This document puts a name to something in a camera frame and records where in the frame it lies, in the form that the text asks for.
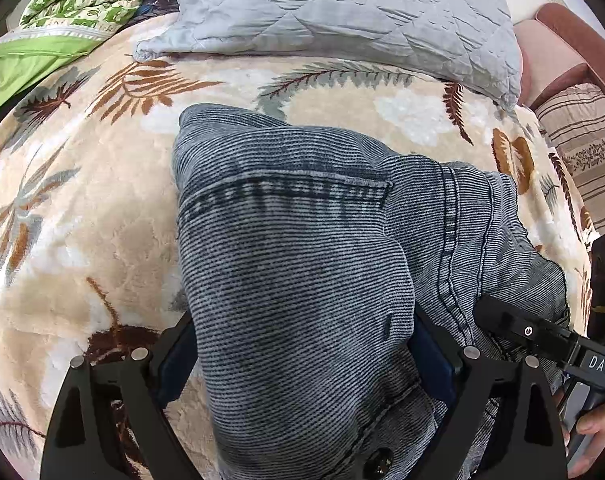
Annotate grey quilted pillow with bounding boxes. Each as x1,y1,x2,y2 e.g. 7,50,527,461
132,0,523,111

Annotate blue denim pants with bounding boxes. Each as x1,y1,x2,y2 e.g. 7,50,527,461
172,104,573,480

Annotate beige leaf print blanket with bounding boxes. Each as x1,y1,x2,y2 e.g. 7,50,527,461
0,10,593,480

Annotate green patterned quilt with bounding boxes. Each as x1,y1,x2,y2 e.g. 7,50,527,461
0,0,170,121

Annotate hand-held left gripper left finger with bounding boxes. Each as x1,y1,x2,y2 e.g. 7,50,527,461
40,310,203,480

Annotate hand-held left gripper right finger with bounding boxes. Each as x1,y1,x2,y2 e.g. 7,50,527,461
412,302,568,480

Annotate pink and red sofa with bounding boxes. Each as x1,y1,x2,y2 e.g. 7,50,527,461
512,2,605,108

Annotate striped floral pillow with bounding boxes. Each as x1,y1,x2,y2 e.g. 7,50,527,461
532,82,605,236

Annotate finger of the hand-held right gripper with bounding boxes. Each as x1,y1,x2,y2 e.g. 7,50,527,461
472,294,583,368

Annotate dark cloth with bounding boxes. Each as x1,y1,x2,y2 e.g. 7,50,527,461
136,0,182,23

